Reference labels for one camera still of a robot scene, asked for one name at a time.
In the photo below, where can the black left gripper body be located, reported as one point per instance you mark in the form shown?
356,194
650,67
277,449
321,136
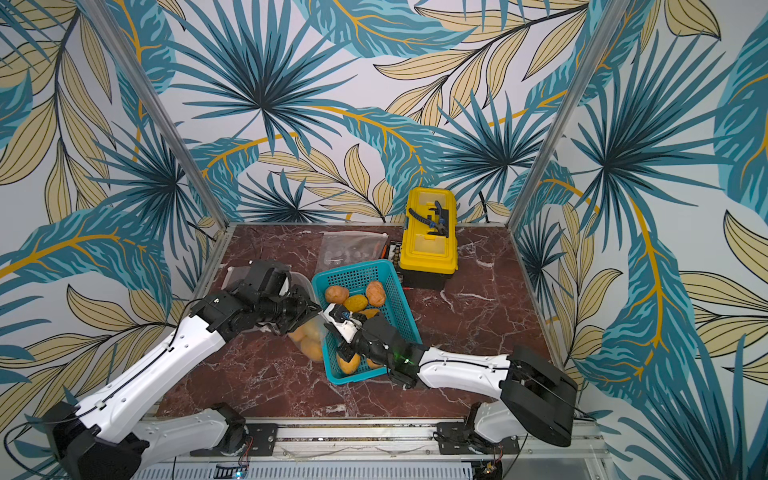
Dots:
288,311

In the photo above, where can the teal plastic basket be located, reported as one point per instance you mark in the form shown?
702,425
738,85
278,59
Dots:
355,278

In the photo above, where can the yellow black toolbox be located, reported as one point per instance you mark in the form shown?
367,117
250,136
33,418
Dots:
429,261

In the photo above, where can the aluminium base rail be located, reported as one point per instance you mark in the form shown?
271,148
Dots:
396,448

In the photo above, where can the aluminium corner post left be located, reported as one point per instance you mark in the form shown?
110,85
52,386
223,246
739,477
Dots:
108,29

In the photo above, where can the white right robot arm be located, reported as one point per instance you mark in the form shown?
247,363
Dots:
527,392

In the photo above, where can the clear zipper bag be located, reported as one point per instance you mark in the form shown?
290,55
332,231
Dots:
314,327

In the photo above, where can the aluminium corner post right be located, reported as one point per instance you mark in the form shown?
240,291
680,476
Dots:
594,50

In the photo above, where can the clear dotted bag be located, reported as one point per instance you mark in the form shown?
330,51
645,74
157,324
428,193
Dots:
234,275
339,249

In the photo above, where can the greenish potato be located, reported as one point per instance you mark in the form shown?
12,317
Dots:
312,349

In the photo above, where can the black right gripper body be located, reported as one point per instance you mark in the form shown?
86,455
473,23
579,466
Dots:
352,341

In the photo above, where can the aluminium corner post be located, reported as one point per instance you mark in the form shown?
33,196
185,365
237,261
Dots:
108,29
594,50

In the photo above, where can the potato orange middle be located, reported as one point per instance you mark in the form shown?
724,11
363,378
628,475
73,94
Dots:
376,294

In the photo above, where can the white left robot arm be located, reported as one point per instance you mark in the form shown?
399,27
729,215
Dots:
104,435

